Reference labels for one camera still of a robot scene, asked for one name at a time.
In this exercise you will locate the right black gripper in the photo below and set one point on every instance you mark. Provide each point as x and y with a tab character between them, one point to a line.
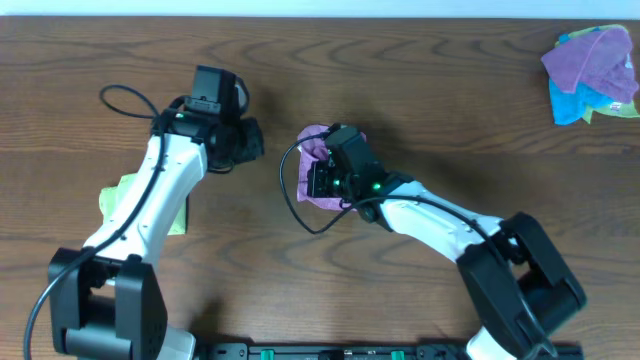
316	173

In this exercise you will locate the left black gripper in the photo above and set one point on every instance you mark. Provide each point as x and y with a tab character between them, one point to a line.
252	141

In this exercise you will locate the purple microfibre cloth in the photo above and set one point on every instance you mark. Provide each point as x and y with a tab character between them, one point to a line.
312	151

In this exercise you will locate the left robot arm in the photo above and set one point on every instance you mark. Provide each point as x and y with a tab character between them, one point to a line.
105	300

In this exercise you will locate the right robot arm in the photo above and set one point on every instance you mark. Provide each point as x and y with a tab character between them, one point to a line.
521	287

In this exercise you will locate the folded light green cloth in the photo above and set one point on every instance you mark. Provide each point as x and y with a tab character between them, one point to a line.
111	197

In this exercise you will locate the blue cloth in pile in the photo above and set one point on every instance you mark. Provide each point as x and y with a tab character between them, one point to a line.
570	105

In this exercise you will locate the yellow-green cloth in pile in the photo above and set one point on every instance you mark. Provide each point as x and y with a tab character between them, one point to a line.
614	109

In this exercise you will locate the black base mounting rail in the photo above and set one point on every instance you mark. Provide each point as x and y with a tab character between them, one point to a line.
242	351

